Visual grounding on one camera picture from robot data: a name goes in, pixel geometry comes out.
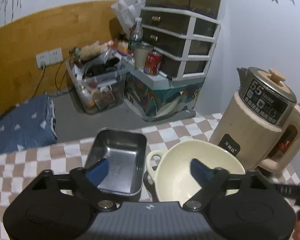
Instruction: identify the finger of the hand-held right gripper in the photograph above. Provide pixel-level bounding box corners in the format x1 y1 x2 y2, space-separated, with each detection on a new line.
274 184 300 200

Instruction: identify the white plastic cup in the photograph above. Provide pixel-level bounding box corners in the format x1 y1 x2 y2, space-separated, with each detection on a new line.
134 44 153 70

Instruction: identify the thin dark cable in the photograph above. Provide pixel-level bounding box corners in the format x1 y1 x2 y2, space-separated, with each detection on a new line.
55 59 68 92

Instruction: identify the beige plush toy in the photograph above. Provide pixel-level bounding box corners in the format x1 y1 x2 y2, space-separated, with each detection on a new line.
80 41 114 62

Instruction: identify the white checkered bag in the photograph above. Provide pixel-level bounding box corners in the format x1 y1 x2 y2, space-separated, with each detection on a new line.
111 0 148 39

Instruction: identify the white framed drawer unit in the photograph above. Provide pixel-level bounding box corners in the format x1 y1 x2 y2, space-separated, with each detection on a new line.
140 6 221 79

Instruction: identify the rectangular stainless steel tray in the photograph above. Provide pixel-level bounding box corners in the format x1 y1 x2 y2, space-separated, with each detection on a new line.
84 128 148 196

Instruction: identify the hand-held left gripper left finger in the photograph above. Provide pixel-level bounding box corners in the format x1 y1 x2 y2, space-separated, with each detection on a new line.
32 158 120 212

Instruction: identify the brown white checkered tablecloth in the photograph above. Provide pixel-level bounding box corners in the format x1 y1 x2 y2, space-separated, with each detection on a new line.
0 112 300 240

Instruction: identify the clear plastic storage bin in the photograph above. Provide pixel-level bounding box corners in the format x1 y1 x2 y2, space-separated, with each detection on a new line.
66 54 128 114

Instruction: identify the red drink can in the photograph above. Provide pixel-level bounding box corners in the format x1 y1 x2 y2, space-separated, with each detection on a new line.
143 51 163 75

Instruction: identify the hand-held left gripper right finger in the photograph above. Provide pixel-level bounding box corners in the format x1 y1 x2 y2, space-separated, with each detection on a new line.
182 158 275 212

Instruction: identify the cream ceramic bowl with handle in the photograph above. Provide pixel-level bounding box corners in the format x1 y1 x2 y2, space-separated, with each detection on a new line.
145 140 246 202

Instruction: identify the colourful printed box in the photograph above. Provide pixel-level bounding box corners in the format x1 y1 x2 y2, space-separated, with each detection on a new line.
124 55 207 122

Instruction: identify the clear plastic water bottle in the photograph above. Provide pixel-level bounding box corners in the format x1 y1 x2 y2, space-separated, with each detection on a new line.
128 18 143 55

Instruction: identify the cream electric kettle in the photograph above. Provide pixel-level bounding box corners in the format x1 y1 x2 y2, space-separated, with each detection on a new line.
209 67 300 173

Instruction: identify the blue patterned bedding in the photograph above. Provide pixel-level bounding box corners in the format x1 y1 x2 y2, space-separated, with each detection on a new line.
0 94 58 155

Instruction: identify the white wall socket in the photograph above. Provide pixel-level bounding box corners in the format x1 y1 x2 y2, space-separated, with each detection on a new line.
35 48 63 68

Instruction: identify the power cable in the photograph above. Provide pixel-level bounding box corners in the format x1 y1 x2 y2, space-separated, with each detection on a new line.
0 64 47 120

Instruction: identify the colourful snack packet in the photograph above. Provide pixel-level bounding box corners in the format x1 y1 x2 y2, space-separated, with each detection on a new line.
114 39 129 55

